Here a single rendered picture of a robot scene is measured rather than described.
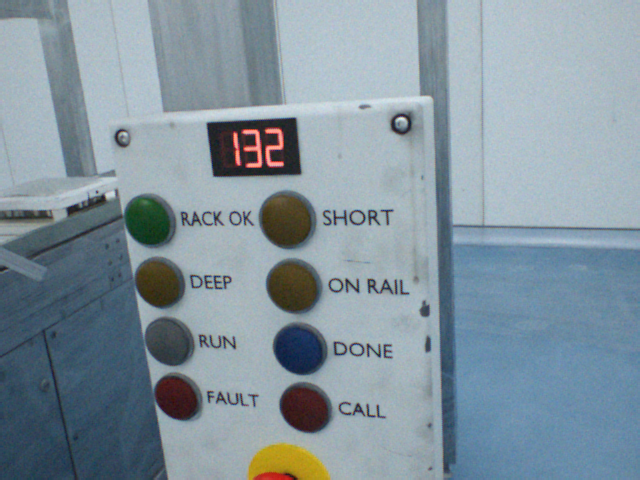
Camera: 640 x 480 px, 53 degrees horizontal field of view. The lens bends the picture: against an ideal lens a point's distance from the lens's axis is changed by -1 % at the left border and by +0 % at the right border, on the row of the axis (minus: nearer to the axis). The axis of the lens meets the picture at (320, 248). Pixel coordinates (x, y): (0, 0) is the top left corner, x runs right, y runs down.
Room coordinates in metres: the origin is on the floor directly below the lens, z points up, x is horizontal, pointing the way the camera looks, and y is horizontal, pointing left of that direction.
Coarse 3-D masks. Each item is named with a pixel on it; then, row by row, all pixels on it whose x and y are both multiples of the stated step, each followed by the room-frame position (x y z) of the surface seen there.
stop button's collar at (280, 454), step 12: (276, 444) 0.33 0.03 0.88; (288, 444) 0.32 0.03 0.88; (264, 456) 0.33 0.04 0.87; (276, 456) 0.32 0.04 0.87; (288, 456) 0.32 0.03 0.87; (300, 456) 0.32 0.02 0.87; (312, 456) 0.32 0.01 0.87; (252, 468) 0.33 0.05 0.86; (264, 468) 0.33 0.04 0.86; (276, 468) 0.32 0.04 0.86; (288, 468) 0.32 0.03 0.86; (300, 468) 0.32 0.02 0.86; (312, 468) 0.32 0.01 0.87; (324, 468) 0.32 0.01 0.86
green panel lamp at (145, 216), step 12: (132, 204) 0.34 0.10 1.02; (144, 204) 0.34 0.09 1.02; (156, 204) 0.34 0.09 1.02; (132, 216) 0.34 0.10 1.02; (144, 216) 0.34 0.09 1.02; (156, 216) 0.34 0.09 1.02; (168, 216) 0.34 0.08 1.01; (132, 228) 0.34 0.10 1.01; (144, 228) 0.34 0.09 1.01; (156, 228) 0.34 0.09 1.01; (168, 228) 0.34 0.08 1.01; (144, 240) 0.34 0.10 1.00; (156, 240) 0.34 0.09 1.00
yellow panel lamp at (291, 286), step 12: (288, 264) 0.32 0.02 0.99; (276, 276) 0.32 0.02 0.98; (288, 276) 0.31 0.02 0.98; (300, 276) 0.31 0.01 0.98; (312, 276) 0.31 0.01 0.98; (276, 288) 0.32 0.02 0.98; (288, 288) 0.31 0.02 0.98; (300, 288) 0.31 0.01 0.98; (312, 288) 0.31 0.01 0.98; (276, 300) 0.32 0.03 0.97; (288, 300) 0.31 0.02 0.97; (300, 300) 0.31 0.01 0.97; (312, 300) 0.31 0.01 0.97
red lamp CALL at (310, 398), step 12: (288, 396) 0.32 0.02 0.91; (300, 396) 0.31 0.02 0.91; (312, 396) 0.31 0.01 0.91; (288, 408) 0.32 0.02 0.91; (300, 408) 0.31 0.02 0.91; (312, 408) 0.31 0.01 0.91; (324, 408) 0.31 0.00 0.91; (288, 420) 0.32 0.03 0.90; (300, 420) 0.31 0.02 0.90; (312, 420) 0.31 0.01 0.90; (324, 420) 0.31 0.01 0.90
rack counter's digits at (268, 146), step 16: (256, 128) 0.32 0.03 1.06; (272, 128) 0.32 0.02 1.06; (224, 144) 0.33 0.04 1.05; (240, 144) 0.32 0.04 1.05; (256, 144) 0.32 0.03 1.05; (272, 144) 0.32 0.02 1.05; (224, 160) 0.33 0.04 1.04; (240, 160) 0.33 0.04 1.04; (256, 160) 0.32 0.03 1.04; (272, 160) 0.32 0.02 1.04
